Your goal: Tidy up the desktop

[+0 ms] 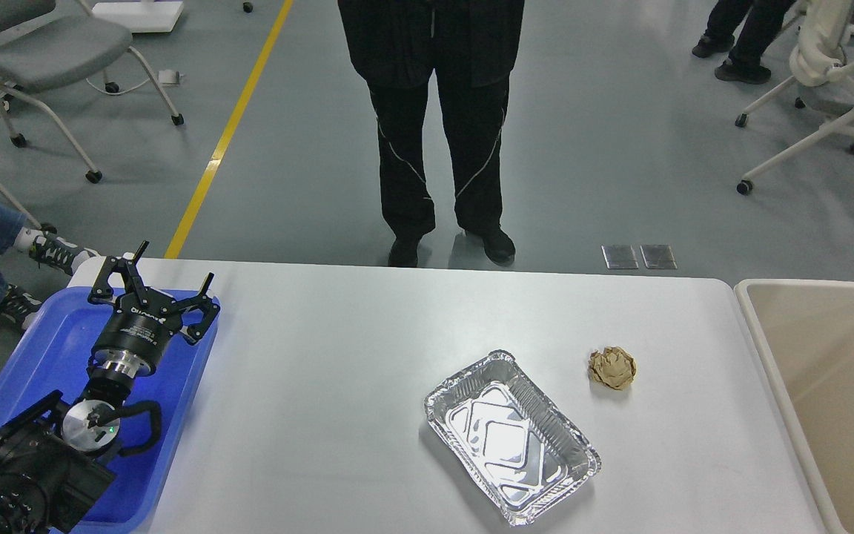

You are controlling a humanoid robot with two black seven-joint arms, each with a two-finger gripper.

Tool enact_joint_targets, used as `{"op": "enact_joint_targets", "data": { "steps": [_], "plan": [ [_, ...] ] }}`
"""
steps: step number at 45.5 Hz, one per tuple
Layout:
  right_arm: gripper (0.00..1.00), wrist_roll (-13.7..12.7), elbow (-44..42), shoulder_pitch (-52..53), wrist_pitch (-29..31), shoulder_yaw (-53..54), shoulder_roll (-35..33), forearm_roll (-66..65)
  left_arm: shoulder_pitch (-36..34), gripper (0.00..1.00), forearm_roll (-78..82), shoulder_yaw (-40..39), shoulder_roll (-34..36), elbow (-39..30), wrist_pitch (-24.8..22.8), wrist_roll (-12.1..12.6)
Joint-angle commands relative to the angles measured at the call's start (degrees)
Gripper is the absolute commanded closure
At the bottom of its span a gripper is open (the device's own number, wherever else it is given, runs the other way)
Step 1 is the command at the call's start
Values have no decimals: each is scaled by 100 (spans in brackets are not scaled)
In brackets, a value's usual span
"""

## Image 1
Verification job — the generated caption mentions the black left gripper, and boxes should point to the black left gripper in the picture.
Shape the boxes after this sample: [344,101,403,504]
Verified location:
[87,240,221,378]

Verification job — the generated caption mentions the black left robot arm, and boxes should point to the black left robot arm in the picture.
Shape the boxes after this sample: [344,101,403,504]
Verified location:
[0,252,221,533]

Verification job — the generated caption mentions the white office chair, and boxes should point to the white office chair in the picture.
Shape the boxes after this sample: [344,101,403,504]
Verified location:
[735,1,854,195]

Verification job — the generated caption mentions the blue plastic tray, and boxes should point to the blue plastic tray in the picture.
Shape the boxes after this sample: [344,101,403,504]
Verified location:
[0,287,218,533]

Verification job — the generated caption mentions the white power adapter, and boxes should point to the white power adapter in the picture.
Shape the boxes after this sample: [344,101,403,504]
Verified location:
[156,70,181,87]

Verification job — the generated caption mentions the beige plastic bin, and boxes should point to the beige plastic bin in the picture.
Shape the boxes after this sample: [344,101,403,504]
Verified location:
[735,278,854,533]

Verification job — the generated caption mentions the right metal floor plate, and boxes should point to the right metal floor plate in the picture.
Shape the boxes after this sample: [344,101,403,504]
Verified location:
[640,244,678,270]

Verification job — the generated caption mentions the metal floor plate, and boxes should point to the metal floor plate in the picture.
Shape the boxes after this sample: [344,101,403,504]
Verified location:
[640,244,678,270]
[602,245,638,270]

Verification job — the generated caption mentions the white base board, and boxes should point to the white base board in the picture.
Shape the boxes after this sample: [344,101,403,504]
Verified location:
[91,1,185,33]

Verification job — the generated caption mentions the grey office chair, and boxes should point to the grey office chair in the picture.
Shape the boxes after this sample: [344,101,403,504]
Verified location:
[0,1,184,183]

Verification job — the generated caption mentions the left metal floor plate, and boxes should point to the left metal floor plate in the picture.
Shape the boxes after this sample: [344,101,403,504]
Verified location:
[602,245,638,270]

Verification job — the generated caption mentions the person in black clothes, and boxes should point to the person in black clothes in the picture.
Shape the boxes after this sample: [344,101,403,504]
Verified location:
[337,0,526,268]

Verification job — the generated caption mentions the crumpled brown paper ball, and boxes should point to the crumpled brown paper ball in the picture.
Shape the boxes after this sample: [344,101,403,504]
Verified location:
[589,347,637,391]

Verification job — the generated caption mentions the aluminium foil tray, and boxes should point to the aluminium foil tray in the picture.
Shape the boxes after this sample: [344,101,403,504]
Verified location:
[423,349,602,527]

